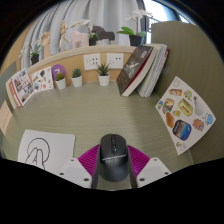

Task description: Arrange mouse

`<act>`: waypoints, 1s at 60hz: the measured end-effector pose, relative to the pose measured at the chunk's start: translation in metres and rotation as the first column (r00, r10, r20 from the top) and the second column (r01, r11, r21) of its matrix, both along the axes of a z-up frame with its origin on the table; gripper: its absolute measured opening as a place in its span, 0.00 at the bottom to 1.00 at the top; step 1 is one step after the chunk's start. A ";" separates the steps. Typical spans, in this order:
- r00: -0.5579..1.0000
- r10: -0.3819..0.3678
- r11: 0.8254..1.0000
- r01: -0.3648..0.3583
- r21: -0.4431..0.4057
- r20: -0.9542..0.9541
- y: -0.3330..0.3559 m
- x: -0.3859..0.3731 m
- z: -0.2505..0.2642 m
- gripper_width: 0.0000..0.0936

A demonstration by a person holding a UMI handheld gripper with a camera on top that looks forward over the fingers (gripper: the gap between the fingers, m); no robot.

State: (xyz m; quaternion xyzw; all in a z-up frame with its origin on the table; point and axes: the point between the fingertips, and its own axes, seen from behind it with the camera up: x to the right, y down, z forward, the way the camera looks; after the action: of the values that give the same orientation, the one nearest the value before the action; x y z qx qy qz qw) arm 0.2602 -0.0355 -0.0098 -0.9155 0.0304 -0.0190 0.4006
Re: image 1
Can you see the small white orchid, black pot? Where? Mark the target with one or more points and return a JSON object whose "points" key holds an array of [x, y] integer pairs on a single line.
{"points": [[35, 58]]}

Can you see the wooden mannequin figure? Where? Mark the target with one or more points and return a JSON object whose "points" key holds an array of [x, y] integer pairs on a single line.
{"points": [[63, 33]]}

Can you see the colourful sticker sheet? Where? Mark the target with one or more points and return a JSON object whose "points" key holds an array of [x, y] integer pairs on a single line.
{"points": [[185, 115]]}

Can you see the white wall outlet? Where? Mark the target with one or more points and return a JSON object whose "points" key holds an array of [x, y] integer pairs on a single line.
{"points": [[115, 60], [92, 61]]}

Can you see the large white orchid, black pot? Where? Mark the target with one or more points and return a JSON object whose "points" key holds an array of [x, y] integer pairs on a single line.
{"points": [[135, 40]]}

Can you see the wooden desk ledge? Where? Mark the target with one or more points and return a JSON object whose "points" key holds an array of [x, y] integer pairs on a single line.
{"points": [[73, 55]]}

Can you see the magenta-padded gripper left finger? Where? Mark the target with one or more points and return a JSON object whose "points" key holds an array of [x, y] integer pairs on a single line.
{"points": [[75, 171]]}

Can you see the dark wooden horse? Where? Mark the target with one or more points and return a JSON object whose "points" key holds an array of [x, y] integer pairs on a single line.
{"points": [[103, 34]]}

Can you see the black computer mouse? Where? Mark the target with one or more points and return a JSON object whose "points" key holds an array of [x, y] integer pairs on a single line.
{"points": [[114, 160]]}

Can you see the white card with drawings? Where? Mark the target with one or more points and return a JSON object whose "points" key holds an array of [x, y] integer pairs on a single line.
{"points": [[42, 79]]}

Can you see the window with dark frame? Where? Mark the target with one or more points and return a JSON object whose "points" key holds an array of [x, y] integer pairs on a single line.
{"points": [[158, 13]]}

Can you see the purple round sign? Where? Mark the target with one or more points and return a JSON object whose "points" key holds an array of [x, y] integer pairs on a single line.
{"points": [[58, 69]]}

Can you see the white printed mouse pad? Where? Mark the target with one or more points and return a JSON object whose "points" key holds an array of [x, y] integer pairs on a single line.
{"points": [[56, 146]]}

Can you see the white orchid behind horses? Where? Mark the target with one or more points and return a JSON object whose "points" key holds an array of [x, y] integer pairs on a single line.
{"points": [[92, 40]]}

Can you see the magazine with photo cover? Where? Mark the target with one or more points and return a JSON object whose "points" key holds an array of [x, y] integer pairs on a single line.
{"points": [[22, 86]]}

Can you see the black book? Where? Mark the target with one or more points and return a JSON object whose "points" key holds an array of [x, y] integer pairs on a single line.
{"points": [[135, 70]]}

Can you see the grey curtain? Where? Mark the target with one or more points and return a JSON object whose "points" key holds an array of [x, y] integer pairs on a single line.
{"points": [[106, 13]]}

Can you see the green felt divider panel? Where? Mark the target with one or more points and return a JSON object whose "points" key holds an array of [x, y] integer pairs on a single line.
{"points": [[6, 80], [196, 56]]}

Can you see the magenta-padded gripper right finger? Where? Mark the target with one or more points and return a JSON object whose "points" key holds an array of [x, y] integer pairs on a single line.
{"points": [[153, 171]]}

